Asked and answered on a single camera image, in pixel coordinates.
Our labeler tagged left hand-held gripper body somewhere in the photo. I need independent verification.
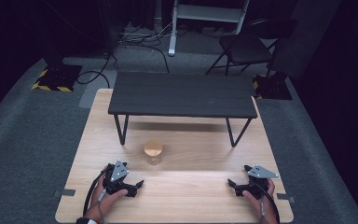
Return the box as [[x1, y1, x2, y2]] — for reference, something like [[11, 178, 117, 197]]
[[102, 159, 138, 198]]

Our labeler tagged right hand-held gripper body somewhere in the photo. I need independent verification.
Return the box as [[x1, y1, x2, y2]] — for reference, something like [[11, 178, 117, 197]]
[[234, 164, 280, 200]]

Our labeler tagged person's right hand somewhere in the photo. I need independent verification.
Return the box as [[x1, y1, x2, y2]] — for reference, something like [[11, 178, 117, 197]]
[[241, 178, 279, 224]]

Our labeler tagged person's left hand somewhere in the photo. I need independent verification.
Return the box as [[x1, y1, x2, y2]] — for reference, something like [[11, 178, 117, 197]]
[[84, 181, 129, 223]]

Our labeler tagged grey tape strip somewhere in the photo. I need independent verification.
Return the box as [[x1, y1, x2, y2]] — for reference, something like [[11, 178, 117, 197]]
[[276, 192, 296, 204], [53, 188, 76, 198]]

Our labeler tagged black and white wristband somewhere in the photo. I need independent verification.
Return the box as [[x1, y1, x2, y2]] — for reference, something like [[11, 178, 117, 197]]
[[76, 217, 100, 224]]

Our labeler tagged black base with yellow stripes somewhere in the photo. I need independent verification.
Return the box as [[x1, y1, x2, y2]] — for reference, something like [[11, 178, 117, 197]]
[[252, 72, 294, 102], [31, 63, 84, 93]]

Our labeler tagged black folding chair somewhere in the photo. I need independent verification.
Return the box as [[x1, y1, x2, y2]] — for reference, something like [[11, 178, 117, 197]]
[[205, 18, 298, 77]]

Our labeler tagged grey padded panel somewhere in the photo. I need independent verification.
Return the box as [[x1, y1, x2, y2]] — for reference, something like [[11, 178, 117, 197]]
[[272, 0, 342, 81]]

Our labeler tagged white metal stand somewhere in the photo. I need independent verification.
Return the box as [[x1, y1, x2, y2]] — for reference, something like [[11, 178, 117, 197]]
[[167, 0, 252, 57]]

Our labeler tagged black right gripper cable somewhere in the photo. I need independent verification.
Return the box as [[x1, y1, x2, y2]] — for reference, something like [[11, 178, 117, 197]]
[[255, 183, 282, 224]]

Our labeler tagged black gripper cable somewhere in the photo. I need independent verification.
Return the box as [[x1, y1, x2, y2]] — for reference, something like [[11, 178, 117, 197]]
[[255, 183, 282, 224], [82, 166, 114, 223]]

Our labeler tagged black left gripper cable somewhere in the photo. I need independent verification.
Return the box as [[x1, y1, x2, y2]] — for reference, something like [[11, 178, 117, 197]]
[[82, 166, 114, 223]]

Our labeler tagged black shelf with wire legs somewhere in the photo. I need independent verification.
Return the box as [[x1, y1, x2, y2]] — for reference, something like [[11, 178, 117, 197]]
[[107, 71, 258, 148]]

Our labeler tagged black floor cable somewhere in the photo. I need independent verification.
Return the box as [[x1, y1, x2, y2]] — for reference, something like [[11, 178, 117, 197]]
[[76, 51, 120, 90]]

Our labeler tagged bundle of floor cables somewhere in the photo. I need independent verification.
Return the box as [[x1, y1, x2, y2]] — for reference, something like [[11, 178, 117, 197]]
[[117, 21, 181, 75]]

